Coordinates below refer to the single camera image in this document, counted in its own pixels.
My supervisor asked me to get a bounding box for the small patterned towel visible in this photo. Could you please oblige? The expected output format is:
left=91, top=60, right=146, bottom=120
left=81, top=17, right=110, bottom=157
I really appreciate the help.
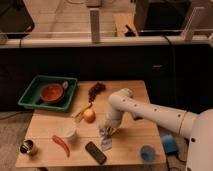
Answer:
left=99, top=126, right=112, bottom=151

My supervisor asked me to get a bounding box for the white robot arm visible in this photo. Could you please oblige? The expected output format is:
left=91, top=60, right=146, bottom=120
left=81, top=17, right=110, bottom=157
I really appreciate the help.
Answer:
left=105, top=88, right=213, bottom=171

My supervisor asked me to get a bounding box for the orange fruit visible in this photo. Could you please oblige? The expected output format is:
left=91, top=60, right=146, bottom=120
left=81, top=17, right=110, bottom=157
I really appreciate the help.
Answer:
left=83, top=109, right=95, bottom=123

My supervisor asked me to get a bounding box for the black remote control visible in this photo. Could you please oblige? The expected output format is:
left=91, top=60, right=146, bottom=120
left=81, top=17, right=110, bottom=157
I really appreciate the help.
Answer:
left=85, top=141, right=107, bottom=165

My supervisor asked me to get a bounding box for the bunch of dark grapes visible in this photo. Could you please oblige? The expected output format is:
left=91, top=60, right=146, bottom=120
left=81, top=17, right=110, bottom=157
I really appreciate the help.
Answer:
left=88, top=82, right=106, bottom=103

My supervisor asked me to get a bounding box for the white cup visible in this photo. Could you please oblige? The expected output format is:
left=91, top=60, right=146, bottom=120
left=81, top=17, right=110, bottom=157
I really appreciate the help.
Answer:
left=61, top=123, right=77, bottom=141

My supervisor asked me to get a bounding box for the blue plastic cup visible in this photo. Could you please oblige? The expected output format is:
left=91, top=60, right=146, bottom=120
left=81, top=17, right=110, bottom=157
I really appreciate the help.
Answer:
left=140, top=145, right=156, bottom=164

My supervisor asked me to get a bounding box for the red chili pepper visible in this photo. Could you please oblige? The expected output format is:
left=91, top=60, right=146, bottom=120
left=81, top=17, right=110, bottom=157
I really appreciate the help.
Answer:
left=52, top=135, right=70, bottom=157

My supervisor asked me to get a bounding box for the small white object in bin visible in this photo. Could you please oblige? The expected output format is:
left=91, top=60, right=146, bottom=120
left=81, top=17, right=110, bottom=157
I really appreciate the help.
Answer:
left=62, top=81, right=69, bottom=90

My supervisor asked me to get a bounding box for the blue object on floor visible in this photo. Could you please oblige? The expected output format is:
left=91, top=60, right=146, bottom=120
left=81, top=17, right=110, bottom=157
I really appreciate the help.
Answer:
left=161, top=135, right=178, bottom=154

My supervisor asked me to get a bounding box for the orange bowl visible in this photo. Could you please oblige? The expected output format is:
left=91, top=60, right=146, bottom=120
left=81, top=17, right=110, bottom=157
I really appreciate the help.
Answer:
left=40, top=83, right=64, bottom=103

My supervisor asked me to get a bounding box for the green plastic bin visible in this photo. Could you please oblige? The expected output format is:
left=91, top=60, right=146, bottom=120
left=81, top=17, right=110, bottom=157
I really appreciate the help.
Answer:
left=18, top=75, right=78, bottom=112

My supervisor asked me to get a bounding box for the metal cup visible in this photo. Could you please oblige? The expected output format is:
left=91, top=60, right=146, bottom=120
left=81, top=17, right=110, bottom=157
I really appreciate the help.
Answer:
left=19, top=139, right=38, bottom=156

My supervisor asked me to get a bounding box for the black monitor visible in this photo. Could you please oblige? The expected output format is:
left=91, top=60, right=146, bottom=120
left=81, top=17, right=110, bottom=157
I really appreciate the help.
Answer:
left=134, top=0, right=191, bottom=36

